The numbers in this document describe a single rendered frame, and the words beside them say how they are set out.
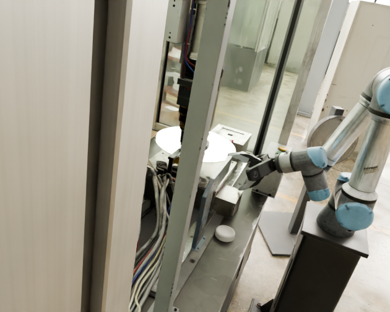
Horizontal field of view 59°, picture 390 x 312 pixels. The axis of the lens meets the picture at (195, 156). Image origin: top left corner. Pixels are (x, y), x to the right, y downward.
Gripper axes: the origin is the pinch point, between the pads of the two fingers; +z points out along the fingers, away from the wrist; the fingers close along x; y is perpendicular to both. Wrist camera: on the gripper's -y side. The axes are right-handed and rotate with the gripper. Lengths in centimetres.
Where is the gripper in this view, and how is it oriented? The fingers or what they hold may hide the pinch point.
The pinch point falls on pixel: (231, 173)
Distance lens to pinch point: 136.0
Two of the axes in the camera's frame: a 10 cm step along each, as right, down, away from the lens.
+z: -8.1, 1.7, 5.7
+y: 5.1, -2.8, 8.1
